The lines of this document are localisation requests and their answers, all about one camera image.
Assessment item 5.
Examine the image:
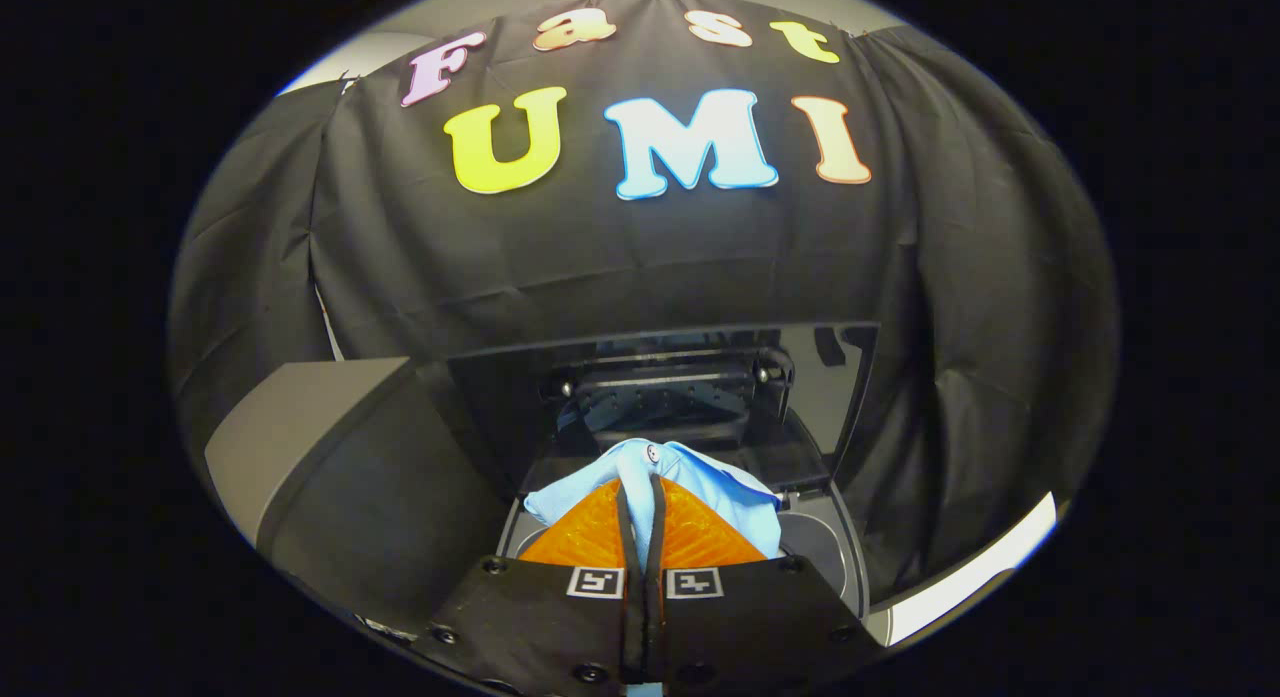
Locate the grey cabinet with dark top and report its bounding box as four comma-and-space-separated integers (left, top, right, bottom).
205, 357, 511, 638

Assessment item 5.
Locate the grey washing machine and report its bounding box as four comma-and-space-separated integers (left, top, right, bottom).
495, 407, 871, 620

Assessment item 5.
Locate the light blue polo shirt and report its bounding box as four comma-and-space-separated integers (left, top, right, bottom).
523, 437, 783, 697

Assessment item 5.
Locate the black backdrop cloth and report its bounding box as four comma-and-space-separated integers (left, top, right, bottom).
168, 0, 1121, 608

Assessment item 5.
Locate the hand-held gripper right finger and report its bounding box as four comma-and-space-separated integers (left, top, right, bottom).
642, 474, 888, 697

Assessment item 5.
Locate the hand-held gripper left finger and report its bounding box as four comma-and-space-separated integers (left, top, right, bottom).
410, 477, 644, 697

